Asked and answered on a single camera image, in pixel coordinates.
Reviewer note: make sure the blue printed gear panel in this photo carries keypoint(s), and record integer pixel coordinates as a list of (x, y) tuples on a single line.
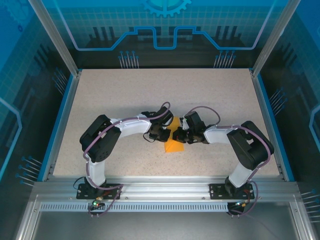
[(160, 15)]

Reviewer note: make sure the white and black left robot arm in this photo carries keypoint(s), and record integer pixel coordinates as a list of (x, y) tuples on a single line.
[(100, 150)]

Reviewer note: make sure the aluminium lower frame rail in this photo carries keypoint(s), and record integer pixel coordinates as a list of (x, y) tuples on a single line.
[(302, 220), (29, 220)]

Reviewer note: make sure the aluminium table side rail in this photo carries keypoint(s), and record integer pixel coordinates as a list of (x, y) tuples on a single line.
[(74, 87), (264, 112)]

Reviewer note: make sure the orange paper sheet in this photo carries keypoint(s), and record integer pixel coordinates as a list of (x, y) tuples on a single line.
[(175, 147)]

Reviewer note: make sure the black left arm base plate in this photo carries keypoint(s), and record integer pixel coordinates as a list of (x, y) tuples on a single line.
[(82, 195)]

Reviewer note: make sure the aluminium frame post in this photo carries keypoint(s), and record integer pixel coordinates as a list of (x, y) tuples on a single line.
[(57, 42), (272, 42)]

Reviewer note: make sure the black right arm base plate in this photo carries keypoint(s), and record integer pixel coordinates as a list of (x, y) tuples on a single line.
[(216, 192)]

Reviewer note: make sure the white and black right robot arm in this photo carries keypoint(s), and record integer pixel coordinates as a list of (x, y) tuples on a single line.
[(252, 150)]

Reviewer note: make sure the aluminium cross beam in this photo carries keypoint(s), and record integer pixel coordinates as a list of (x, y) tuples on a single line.
[(162, 187)]

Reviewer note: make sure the grey metal bottom sheet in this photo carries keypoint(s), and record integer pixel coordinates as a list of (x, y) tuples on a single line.
[(162, 227)]

